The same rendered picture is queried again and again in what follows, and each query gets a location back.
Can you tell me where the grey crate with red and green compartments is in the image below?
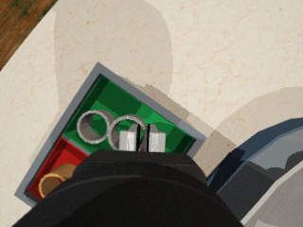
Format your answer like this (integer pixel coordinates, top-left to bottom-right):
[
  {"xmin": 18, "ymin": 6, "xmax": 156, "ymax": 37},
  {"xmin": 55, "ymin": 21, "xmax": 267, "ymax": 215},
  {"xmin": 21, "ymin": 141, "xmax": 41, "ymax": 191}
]
[{"xmin": 14, "ymin": 62, "xmax": 206, "ymax": 208}]

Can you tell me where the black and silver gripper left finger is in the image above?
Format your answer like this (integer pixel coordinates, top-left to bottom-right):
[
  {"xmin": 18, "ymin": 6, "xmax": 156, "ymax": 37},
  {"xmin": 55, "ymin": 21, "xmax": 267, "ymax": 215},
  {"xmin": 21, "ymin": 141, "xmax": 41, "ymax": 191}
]
[{"xmin": 119, "ymin": 123, "xmax": 141, "ymax": 151}]

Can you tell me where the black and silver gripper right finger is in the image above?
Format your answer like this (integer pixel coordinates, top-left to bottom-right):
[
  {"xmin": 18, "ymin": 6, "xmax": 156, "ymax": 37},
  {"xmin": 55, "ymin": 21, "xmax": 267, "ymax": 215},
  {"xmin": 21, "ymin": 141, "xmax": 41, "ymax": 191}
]
[{"xmin": 147, "ymin": 124, "xmax": 166, "ymax": 152}]

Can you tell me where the bronze bushing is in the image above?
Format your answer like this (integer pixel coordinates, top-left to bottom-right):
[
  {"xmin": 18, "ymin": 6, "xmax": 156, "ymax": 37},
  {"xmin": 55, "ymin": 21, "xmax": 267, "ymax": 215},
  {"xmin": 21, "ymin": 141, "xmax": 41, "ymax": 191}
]
[{"xmin": 39, "ymin": 164, "xmax": 76, "ymax": 198}]

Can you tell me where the grey round turntable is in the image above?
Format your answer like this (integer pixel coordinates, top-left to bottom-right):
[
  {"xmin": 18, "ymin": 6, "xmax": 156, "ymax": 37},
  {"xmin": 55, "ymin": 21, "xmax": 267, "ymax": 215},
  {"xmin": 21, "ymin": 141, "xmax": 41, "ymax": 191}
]
[{"xmin": 206, "ymin": 117, "xmax": 303, "ymax": 227}]

